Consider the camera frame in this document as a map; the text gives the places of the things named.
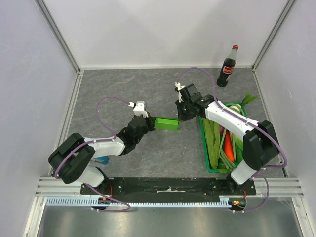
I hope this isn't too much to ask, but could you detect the green paper box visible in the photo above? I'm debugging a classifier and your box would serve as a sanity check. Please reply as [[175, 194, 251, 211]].
[[155, 117, 179, 131]]

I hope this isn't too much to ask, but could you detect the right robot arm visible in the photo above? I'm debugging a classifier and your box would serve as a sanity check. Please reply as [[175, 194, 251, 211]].
[[175, 82, 280, 195]]

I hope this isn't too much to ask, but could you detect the green plastic tray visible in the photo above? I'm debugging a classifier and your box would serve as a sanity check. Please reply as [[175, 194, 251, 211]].
[[199, 102, 247, 173]]

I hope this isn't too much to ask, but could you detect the purple onion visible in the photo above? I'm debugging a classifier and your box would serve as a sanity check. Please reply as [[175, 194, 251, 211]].
[[220, 126, 225, 134]]

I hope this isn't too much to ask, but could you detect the orange carrot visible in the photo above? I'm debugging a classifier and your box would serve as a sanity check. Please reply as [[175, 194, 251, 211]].
[[224, 131, 235, 162]]

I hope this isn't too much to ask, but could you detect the cola glass bottle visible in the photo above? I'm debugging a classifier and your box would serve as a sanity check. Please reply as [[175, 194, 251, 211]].
[[217, 44, 239, 87]]

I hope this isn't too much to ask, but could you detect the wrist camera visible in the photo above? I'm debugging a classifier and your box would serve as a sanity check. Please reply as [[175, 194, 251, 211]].
[[175, 82, 186, 103], [128, 101, 149, 118]]

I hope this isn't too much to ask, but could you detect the grey cable duct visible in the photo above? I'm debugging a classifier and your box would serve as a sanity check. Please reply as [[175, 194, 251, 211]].
[[46, 197, 231, 208]]

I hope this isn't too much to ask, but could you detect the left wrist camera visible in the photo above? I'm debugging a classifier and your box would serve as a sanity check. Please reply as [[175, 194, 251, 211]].
[[128, 101, 149, 118]]

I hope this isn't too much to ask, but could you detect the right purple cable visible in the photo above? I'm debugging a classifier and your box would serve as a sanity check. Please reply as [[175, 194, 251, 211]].
[[176, 67, 288, 213]]

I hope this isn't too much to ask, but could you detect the green long beans bundle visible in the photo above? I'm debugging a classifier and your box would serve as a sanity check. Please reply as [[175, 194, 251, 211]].
[[218, 103, 249, 171]]

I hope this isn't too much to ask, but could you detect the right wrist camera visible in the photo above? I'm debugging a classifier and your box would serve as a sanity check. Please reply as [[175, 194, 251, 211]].
[[175, 82, 186, 103]]

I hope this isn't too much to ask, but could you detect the blue small box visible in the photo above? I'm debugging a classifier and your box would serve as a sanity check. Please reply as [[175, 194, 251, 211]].
[[94, 156, 109, 165]]

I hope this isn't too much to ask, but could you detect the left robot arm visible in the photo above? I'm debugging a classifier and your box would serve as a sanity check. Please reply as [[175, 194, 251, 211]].
[[48, 116, 156, 194]]

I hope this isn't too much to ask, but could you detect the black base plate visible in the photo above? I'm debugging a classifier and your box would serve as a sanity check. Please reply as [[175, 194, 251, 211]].
[[96, 177, 256, 202]]

